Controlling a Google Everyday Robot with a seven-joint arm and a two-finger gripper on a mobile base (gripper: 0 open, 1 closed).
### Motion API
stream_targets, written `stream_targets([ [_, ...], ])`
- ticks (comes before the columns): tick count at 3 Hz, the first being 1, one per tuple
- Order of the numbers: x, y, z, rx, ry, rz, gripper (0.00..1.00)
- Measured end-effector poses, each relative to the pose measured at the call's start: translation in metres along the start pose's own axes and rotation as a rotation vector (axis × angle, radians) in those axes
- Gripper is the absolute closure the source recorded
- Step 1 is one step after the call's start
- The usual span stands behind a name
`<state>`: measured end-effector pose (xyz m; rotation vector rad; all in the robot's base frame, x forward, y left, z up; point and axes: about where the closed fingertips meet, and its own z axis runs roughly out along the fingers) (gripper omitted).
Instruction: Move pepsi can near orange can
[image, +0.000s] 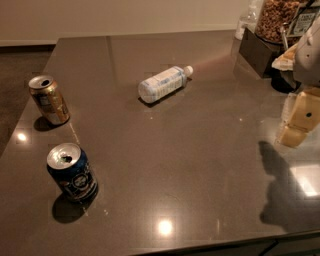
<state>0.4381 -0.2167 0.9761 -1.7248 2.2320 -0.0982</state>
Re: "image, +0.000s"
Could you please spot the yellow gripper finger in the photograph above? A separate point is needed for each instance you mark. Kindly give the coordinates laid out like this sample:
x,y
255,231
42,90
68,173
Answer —
x,y
300,115

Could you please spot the blue pepsi can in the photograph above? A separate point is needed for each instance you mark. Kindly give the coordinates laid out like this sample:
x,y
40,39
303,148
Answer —
x,y
69,166

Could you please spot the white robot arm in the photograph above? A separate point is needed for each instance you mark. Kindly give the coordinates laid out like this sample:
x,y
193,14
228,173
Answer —
x,y
307,60

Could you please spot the orange gold can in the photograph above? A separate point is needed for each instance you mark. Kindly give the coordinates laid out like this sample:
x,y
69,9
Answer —
x,y
48,97

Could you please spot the snack packets in bowl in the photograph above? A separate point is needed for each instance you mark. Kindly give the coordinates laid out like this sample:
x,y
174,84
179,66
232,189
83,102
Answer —
x,y
286,61

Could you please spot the dark brown box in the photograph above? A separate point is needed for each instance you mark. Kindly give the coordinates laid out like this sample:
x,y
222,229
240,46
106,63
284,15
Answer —
x,y
258,53

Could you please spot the glass jar of nuts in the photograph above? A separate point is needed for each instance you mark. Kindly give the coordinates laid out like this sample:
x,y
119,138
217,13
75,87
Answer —
x,y
286,19

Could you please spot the clear bottle in background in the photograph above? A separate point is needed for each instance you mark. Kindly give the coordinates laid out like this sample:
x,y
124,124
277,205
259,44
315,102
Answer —
x,y
249,18

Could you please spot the clear plastic water bottle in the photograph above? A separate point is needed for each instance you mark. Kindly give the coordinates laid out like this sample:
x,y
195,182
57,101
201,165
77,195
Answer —
x,y
164,83

